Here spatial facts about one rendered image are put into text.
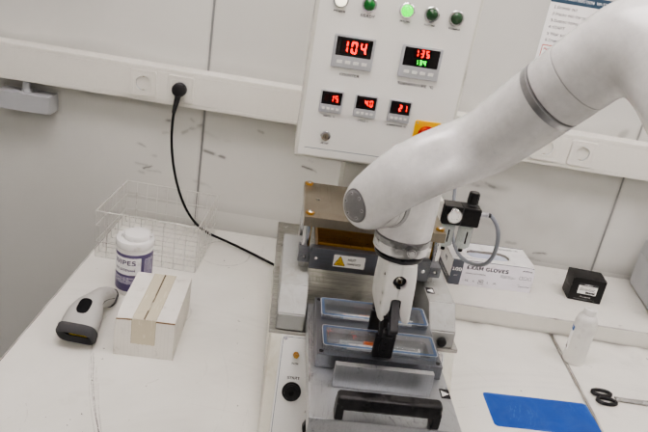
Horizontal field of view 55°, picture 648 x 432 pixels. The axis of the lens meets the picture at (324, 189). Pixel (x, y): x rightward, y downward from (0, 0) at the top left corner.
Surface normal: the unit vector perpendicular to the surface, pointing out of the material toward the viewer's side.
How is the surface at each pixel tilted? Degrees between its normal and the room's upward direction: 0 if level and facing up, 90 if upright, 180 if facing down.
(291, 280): 0
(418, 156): 59
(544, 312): 0
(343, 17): 90
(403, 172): 68
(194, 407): 0
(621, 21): 64
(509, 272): 87
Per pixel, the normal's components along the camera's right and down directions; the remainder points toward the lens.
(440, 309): 0.14, -0.46
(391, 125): 0.03, 0.37
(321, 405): 0.15, -0.92
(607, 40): -0.79, -0.04
